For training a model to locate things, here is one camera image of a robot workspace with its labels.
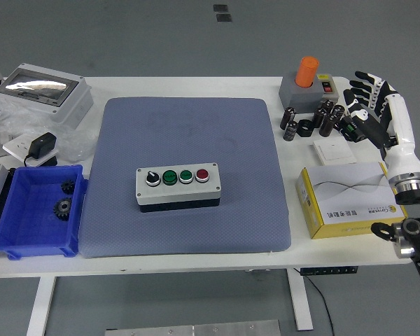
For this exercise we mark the small black gear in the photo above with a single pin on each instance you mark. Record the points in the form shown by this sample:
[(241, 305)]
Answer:
[(68, 187)]

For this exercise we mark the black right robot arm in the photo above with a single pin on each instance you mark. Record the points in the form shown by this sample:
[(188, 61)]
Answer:
[(418, 229)]

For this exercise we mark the dark floor plate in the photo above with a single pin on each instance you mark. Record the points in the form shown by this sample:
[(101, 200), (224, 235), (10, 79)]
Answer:
[(224, 17), (220, 8)]

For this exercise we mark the black cylindrical capacitor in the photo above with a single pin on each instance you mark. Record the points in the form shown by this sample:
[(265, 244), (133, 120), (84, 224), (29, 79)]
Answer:
[(319, 117), (328, 125), (327, 105), (338, 112), (287, 118), (290, 131)]

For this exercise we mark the white table leg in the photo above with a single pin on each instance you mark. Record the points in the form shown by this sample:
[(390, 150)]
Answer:
[(301, 304), (40, 308)]

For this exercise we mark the black module with green terminal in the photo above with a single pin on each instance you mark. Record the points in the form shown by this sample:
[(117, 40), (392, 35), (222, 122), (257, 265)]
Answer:
[(351, 130)]

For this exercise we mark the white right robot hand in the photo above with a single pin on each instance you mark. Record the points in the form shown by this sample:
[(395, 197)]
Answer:
[(402, 140)]

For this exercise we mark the orange cylinder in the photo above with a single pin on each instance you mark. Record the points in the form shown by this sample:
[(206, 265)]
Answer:
[(306, 71)]

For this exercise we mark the grey four-button control box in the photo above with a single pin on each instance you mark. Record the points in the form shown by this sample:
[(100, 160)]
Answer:
[(176, 196)]

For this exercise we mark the black table control panel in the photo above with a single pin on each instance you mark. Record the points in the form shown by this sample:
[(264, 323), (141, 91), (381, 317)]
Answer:
[(329, 271)]

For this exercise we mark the white socket plate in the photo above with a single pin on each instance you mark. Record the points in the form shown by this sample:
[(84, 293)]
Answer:
[(17, 145)]

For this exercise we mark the grey enclosure with clear window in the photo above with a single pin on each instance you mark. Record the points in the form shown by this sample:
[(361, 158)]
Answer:
[(70, 108)]

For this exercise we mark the black power adapter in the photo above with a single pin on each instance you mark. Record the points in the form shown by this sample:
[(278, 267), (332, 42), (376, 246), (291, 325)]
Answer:
[(42, 144)]

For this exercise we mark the grey-blue table mat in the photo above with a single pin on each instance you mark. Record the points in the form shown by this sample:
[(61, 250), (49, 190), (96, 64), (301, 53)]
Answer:
[(136, 133)]

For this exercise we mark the grey switch box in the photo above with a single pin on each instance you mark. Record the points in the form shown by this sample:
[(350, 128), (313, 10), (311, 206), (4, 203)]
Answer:
[(297, 98)]

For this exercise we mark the white and yellow carton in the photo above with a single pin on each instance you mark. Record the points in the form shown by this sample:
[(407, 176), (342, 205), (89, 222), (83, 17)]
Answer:
[(353, 196)]

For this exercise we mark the white wall switch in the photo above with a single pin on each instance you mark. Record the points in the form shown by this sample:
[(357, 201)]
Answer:
[(334, 151)]

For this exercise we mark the blue plastic bin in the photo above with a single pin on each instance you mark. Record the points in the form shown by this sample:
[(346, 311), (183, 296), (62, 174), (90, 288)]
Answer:
[(28, 227)]

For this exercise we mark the large black gear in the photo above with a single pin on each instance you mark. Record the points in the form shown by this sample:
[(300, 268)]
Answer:
[(63, 209)]

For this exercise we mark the clear plastic bag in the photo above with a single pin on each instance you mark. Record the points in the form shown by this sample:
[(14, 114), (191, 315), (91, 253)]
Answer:
[(73, 140)]

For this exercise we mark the grey metal plate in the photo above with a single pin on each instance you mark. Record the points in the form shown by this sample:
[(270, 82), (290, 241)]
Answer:
[(196, 329)]

